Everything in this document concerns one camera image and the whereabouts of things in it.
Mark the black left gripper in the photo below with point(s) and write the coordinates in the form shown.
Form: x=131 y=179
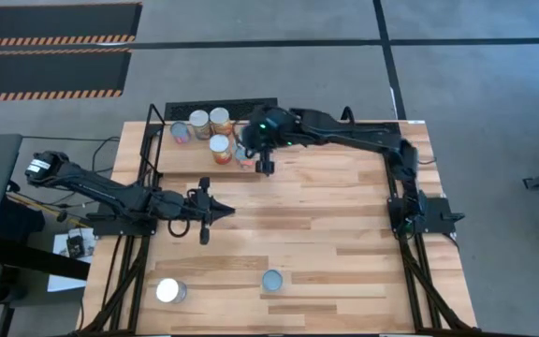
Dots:
x=201 y=210

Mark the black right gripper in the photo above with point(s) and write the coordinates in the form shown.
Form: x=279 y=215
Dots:
x=265 y=154

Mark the short oranges tin can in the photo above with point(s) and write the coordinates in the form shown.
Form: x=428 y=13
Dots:
x=242 y=153

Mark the tall peaches tin can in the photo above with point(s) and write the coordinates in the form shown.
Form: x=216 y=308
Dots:
x=199 y=119
x=220 y=117

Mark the short corn can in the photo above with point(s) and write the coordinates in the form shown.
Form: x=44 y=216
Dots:
x=180 y=132

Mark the sliced carrots can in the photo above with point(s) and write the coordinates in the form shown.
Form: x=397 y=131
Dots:
x=272 y=280

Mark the short silver-topped tin can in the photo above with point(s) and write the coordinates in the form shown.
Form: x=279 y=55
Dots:
x=167 y=290

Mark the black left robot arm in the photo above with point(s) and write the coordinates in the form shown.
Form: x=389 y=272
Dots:
x=91 y=185

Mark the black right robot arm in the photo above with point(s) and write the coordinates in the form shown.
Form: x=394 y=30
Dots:
x=353 y=133

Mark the black perforated grille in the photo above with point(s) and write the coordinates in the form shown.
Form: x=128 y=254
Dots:
x=176 y=110

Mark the small black device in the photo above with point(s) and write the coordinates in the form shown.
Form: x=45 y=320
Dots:
x=75 y=245

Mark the white papers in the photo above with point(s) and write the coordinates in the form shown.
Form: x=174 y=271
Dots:
x=63 y=276

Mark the black bag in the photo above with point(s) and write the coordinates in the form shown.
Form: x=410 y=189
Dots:
x=17 y=220

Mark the black mat orange stripes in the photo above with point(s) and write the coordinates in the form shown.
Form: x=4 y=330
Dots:
x=54 y=21
x=45 y=72

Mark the wooden shelf with black frame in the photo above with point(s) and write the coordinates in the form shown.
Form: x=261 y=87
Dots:
x=185 y=161

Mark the black metal support frame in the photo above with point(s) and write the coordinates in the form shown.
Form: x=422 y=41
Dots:
x=417 y=273
x=140 y=276

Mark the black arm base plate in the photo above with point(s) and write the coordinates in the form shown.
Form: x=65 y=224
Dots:
x=110 y=227
x=438 y=210

